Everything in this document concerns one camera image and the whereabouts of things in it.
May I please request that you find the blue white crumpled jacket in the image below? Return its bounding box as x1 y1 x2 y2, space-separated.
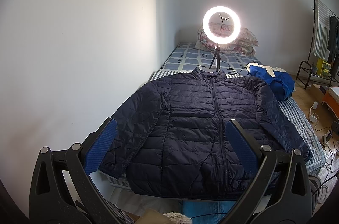
246 62 295 101

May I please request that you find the dark hanging garment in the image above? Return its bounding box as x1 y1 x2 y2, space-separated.
328 16 338 64

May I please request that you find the black metal clothes rack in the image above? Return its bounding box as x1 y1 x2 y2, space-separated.
296 0 338 88

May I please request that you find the white glowing ring light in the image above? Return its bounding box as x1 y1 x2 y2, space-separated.
202 6 241 44

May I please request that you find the blue white striped bed sheet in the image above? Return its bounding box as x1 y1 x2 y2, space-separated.
100 70 326 191

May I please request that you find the yellow box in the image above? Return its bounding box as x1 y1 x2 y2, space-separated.
316 58 332 78

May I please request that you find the floral folded quilt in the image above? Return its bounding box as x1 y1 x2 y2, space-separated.
195 23 258 56

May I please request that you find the black mini tripod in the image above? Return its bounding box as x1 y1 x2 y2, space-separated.
209 45 221 72

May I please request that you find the orange white storage box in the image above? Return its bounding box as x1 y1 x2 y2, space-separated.
321 86 339 119

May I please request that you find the navy quilted puffer jacket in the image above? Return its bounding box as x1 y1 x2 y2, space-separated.
99 69 312 200

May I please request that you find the blue under-bed box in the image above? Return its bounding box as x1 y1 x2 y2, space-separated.
182 200 236 224

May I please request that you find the striped hanging towel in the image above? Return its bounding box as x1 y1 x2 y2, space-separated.
312 0 330 61

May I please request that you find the blue checked blanket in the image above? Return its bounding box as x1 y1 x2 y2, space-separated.
160 43 261 75

